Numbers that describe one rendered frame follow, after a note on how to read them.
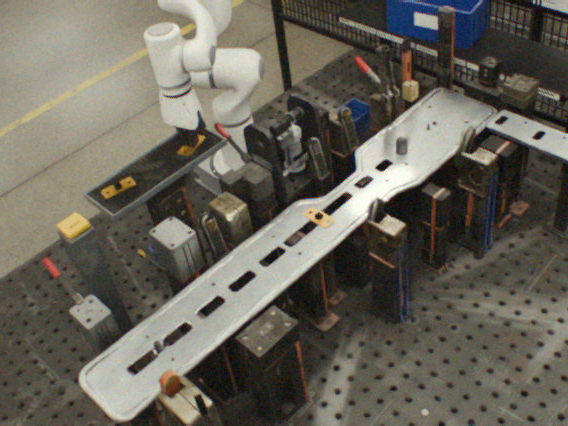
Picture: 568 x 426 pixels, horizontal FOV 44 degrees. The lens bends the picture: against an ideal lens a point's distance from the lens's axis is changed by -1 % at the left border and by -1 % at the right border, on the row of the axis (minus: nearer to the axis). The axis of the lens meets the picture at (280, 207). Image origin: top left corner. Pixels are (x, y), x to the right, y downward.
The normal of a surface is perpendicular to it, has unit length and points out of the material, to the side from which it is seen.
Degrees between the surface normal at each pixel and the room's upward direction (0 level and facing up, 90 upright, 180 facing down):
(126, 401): 0
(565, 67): 0
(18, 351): 0
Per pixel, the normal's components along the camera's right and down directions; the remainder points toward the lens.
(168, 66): -0.01, 0.69
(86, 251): 0.70, 0.42
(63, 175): -0.13, -0.72
